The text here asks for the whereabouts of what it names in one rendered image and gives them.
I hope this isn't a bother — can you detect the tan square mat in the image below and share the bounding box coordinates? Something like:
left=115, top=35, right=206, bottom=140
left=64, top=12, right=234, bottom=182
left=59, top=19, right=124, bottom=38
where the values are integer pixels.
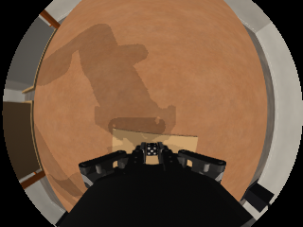
left=113, top=129, right=198, bottom=165

